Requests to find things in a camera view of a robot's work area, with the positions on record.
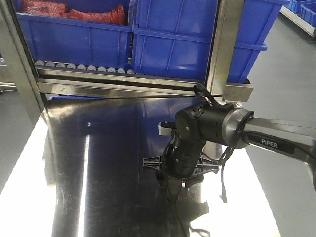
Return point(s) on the red mesh bag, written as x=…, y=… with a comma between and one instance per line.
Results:
x=61, y=10

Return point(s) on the shelf rack with bins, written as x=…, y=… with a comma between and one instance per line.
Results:
x=303, y=14

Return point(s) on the stainless steel roller rack frame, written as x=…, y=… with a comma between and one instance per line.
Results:
x=33, y=82

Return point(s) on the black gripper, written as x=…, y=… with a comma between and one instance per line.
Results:
x=180, y=160

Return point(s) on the blue plastic bin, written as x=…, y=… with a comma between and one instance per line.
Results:
x=75, y=41
x=173, y=37

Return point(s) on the right blue plastic bin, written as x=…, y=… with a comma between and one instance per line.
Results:
x=173, y=37

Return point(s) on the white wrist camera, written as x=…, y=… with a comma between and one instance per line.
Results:
x=166, y=128

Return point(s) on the left blue plastic bin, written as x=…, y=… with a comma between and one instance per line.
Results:
x=75, y=41

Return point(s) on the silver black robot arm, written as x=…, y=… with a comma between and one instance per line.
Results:
x=204, y=136

